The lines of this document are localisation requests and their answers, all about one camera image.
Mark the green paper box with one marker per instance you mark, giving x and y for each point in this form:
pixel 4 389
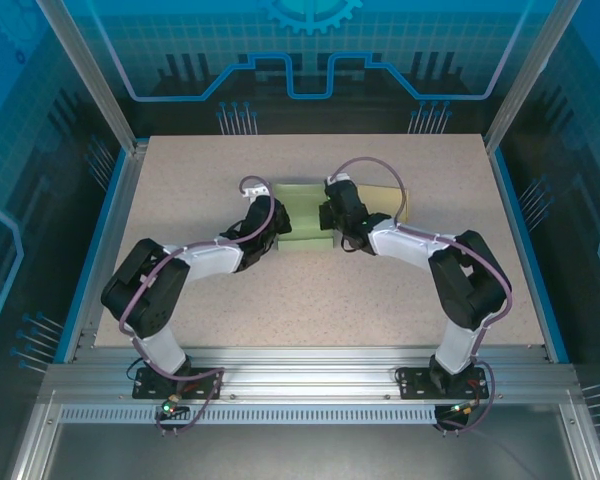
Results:
pixel 305 210

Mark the orange paper box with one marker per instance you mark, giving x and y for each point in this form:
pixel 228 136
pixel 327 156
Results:
pixel 385 200

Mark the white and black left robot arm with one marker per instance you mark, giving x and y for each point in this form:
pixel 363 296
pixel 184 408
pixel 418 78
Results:
pixel 210 257

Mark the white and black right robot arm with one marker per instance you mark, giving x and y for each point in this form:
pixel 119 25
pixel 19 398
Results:
pixel 405 245

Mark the small connector with LED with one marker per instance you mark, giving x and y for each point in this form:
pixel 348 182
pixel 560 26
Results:
pixel 462 410
pixel 170 407

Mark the blue-edged side rail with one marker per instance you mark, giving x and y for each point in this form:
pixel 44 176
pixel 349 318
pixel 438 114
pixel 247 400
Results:
pixel 507 195
pixel 122 195

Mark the aluminium frame rail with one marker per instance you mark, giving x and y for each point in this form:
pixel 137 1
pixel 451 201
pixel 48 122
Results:
pixel 305 370

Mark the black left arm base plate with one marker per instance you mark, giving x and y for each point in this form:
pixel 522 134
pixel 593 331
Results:
pixel 205 382

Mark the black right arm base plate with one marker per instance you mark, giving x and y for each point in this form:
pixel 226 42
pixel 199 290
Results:
pixel 415 382

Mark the aluminium frame post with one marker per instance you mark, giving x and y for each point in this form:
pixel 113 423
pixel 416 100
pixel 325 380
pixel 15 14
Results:
pixel 92 75
pixel 530 70

